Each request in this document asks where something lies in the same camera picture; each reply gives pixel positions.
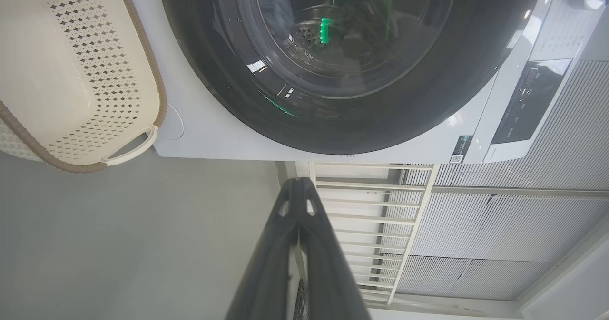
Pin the black round glass washer door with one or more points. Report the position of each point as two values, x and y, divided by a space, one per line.
214 72

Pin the round white filter cover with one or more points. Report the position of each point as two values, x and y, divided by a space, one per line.
175 122

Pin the dark brand sticker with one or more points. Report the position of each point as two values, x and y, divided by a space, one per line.
461 149

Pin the cream perforated laundry basket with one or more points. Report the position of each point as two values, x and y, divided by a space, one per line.
57 72

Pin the white front-load washing machine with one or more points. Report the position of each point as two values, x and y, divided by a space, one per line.
214 134

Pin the white metal railing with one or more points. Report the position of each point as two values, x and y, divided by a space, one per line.
371 186

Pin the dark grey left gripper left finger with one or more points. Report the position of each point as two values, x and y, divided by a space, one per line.
266 272

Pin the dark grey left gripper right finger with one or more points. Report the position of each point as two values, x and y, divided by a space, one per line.
328 272

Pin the black washer control panel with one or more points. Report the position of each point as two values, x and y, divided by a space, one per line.
528 101

